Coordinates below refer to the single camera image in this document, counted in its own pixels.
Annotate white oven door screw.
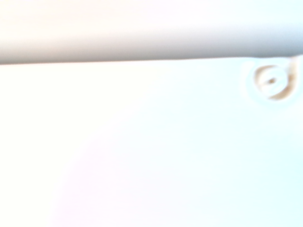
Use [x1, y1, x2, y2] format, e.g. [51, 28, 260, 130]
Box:
[252, 64, 297, 101]

